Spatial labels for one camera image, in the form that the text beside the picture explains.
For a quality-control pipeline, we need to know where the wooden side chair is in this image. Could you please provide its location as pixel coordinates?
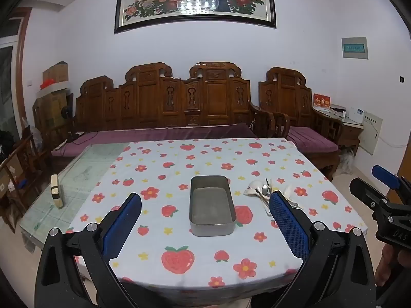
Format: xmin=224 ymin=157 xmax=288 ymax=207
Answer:
xmin=0 ymin=135 xmax=42 ymax=232

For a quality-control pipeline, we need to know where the cream block black band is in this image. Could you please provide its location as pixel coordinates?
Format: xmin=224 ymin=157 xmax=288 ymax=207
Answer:
xmin=51 ymin=174 xmax=65 ymax=209

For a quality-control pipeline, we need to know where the carved wooden sofa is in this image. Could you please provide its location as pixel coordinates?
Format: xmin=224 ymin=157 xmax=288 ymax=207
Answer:
xmin=50 ymin=62 xmax=277 ymax=174

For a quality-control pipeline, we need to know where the person's right hand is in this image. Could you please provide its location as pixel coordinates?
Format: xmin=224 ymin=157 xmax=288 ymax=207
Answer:
xmin=373 ymin=246 xmax=406 ymax=288

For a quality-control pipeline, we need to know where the wooden door frame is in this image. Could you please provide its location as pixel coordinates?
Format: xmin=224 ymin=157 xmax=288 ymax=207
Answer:
xmin=0 ymin=6 xmax=33 ymax=135

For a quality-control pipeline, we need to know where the carved wooden armchair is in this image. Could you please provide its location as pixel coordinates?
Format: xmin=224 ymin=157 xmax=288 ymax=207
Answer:
xmin=258 ymin=67 xmax=344 ymax=182

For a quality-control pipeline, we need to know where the strawberry flower print tablecloth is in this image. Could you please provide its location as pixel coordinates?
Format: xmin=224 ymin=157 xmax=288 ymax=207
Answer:
xmin=66 ymin=137 xmax=367 ymax=291

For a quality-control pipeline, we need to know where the framed peacock flower painting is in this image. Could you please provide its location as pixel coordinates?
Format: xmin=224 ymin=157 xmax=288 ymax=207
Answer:
xmin=115 ymin=0 xmax=277 ymax=34

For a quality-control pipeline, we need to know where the wooden side table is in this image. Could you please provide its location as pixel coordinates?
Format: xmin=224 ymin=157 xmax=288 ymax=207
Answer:
xmin=316 ymin=107 xmax=365 ymax=158

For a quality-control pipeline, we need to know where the white box blue label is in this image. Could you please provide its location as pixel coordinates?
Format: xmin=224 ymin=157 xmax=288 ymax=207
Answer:
xmin=348 ymin=107 xmax=365 ymax=123

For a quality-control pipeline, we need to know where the rectangular metal tray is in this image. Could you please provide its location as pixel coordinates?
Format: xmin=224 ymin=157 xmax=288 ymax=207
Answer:
xmin=189 ymin=175 xmax=237 ymax=237

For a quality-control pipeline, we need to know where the dark wooden chopstick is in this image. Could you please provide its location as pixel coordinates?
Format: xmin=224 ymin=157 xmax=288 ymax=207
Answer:
xmin=265 ymin=178 xmax=272 ymax=216

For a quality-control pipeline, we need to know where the red gift box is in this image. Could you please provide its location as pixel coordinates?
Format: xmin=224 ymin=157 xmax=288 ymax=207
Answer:
xmin=313 ymin=94 xmax=331 ymax=109

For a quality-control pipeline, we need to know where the purple armchair cushion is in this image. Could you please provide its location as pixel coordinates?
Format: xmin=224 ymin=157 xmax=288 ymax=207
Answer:
xmin=287 ymin=126 xmax=339 ymax=153

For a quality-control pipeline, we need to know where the small cardboard box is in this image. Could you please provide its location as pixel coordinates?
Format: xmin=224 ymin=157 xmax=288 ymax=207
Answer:
xmin=43 ymin=62 xmax=69 ymax=84

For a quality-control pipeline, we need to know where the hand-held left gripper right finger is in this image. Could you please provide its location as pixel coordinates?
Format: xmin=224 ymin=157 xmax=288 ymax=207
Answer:
xmin=269 ymin=190 xmax=377 ymax=308

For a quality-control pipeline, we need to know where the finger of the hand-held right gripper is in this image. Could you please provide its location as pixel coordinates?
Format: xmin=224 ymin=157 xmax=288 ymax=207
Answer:
xmin=372 ymin=165 xmax=411 ymax=197
xmin=349 ymin=177 xmax=391 ymax=214

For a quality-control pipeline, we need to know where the large cardboard box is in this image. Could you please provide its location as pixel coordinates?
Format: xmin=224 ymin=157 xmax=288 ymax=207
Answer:
xmin=34 ymin=93 xmax=73 ymax=129

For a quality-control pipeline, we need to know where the grey wall electric box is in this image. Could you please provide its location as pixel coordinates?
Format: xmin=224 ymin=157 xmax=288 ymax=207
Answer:
xmin=341 ymin=37 xmax=368 ymax=60

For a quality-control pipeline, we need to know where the small black fan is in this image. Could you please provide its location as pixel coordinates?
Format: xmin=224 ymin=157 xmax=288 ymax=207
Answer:
xmin=61 ymin=104 xmax=75 ymax=126

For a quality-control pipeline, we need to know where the clear plastic bag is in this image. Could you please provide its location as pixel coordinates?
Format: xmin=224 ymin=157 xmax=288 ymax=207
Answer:
xmin=339 ymin=149 xmax=355 ymax=175

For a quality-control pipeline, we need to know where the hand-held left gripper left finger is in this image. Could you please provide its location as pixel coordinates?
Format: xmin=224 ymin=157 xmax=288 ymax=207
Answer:
xmin=34 ymin=192 xmax=143 ymax=308

